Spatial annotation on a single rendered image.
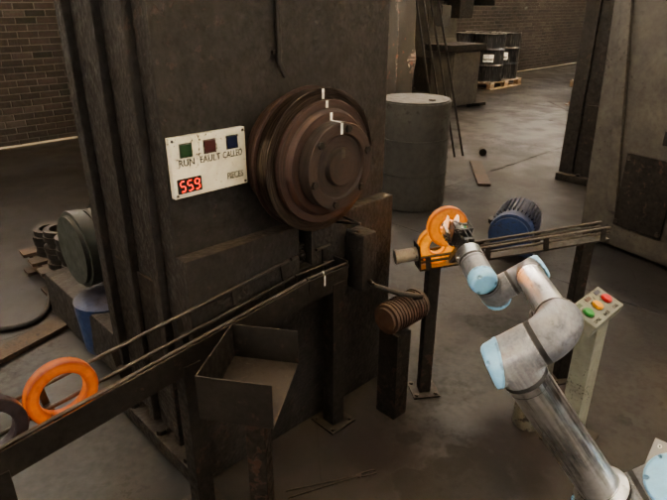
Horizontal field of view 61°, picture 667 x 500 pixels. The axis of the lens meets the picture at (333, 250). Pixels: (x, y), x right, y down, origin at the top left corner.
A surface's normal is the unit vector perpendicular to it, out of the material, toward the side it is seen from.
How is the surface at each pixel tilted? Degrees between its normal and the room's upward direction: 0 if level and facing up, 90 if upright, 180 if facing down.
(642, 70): 90
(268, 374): 5
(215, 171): 90
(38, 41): 90
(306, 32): 90
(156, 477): 0
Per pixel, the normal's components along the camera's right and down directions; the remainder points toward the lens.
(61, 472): 0.00, -0.91
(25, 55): 0.69, 0.29
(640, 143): -0.87, 0.20
